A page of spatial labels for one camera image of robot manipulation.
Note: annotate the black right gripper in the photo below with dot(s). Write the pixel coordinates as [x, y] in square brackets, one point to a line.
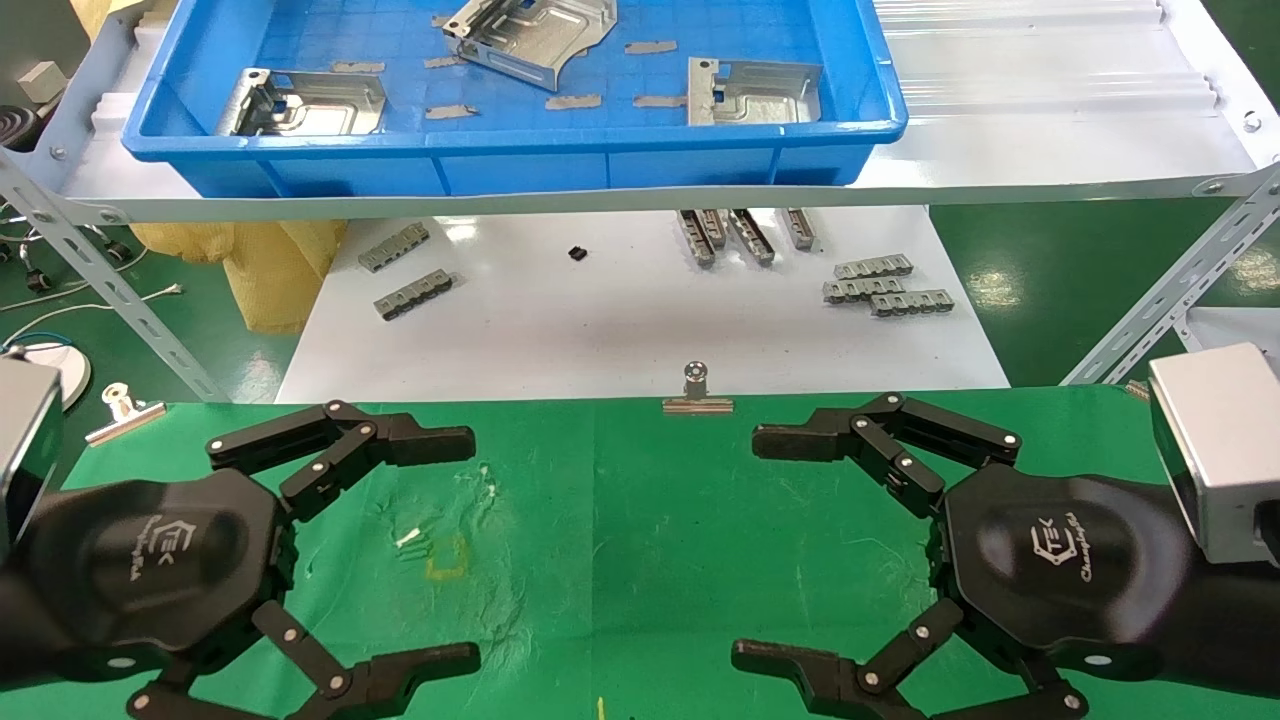
[1060, 560]

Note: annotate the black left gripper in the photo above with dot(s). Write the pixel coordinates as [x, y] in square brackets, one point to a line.
[150, 560]

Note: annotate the silver sheet metal bracket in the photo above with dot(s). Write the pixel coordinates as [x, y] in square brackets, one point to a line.
[330, 105]
[530, 35]
[770, 95]

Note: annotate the small white scrap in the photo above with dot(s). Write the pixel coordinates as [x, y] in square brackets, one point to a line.
[407, 538]

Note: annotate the metal binder clip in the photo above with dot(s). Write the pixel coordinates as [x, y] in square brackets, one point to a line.
[697, 404]
[125, 422]

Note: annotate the green cloth mat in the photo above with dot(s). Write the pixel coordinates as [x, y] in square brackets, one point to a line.
[620, 520]

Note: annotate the grey metal connector part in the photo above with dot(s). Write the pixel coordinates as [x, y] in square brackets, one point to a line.
[694, 240]
[911, 302]
[752, 236]
[874, 266]
[714, 226]
[413, 296]
[803, 229]
[393, 247]
[855, 291]

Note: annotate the yellow cloth garment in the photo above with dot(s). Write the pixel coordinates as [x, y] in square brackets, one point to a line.
[280, 270]

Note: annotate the white standing fan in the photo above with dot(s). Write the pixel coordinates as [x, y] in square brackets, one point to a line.
[55, 370]

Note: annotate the blue plastic tray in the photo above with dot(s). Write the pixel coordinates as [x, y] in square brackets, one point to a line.
[520, 160]

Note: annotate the grey metal shelf rack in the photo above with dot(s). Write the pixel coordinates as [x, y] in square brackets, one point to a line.
[1000, 165]

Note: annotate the black swivel chair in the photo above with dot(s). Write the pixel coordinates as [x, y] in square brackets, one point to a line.
[38, 281]

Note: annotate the black coiled disc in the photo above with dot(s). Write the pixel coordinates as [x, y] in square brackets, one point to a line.
[15, 127]

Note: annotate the small grey box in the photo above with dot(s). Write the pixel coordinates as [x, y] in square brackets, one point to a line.
[40, 80]

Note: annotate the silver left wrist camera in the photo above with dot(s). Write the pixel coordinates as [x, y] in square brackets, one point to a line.
[25, 450]

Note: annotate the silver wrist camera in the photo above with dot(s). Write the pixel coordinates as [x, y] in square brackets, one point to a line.
[1220, 450]
[25, 450]

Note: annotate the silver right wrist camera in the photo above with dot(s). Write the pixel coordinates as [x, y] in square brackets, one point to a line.
[1220, 450]

